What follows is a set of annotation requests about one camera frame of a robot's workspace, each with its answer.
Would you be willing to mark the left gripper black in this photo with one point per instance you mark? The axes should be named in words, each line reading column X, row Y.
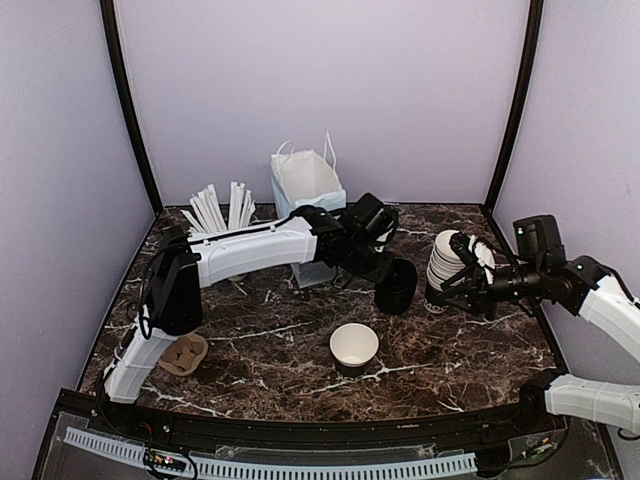
column 380, row 274

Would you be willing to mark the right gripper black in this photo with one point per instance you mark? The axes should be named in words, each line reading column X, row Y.
column 477, row 288

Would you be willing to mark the black paper coffee cup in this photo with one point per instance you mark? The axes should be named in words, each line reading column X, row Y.
column 353, row 346

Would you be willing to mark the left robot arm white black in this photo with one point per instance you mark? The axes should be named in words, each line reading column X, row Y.
column 169, row 300

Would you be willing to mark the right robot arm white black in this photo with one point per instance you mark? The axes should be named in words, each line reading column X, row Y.
column 587, row 289

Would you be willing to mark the stack of paper coffee cups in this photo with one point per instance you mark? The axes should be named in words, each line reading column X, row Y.
column 443, row 264

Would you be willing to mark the stack of black lids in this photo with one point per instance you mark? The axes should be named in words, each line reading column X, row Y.
column 395, row 294

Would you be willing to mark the light blue paper bag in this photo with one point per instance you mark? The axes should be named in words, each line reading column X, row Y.
column 305, row 177

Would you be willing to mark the bundle of wrapped white straws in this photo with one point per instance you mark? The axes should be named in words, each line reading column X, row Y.
column 206, row 215

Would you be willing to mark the brown cardboard cup carrier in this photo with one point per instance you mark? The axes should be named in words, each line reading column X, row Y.
column 184, row 355

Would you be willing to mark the black front frame rail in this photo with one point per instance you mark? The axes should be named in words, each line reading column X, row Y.
column 306, row 409

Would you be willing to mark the white slotted cable duct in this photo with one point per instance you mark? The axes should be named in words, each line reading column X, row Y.
column 271, row 464

